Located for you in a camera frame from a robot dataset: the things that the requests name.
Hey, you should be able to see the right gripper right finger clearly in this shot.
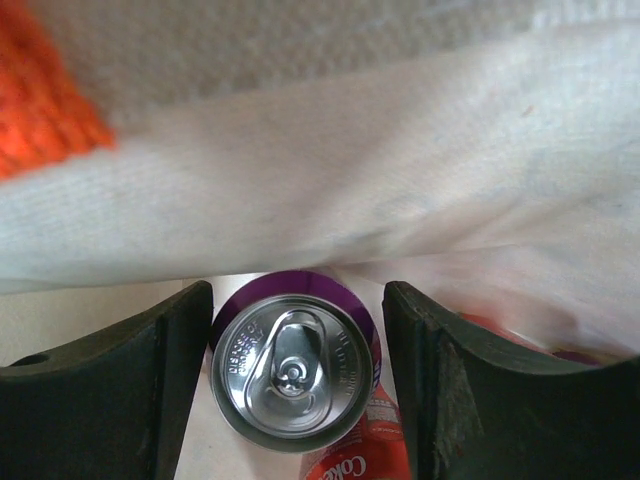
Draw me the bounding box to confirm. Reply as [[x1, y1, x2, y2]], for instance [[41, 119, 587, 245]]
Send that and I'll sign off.
[[382, 281, 639, 479]]

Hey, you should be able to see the canvas bag with orange handles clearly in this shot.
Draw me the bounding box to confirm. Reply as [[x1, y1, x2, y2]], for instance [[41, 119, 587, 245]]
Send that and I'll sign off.
[[0, 0, 640, 480]]

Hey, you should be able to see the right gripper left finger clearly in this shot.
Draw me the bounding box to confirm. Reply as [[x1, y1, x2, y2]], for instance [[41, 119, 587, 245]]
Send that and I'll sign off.
[[1, 281, 213, 479]]

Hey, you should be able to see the red Coke can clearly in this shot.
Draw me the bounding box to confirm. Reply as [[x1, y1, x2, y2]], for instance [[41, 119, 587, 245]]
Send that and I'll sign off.
[[299, 386, 412, 480], [459, 312, 554, 357]]

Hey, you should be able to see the purple Fanta can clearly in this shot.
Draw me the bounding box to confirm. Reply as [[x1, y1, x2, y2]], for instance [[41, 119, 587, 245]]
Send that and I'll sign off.
[[552, 350, 603, 367], [210, 270, 382, 453]]

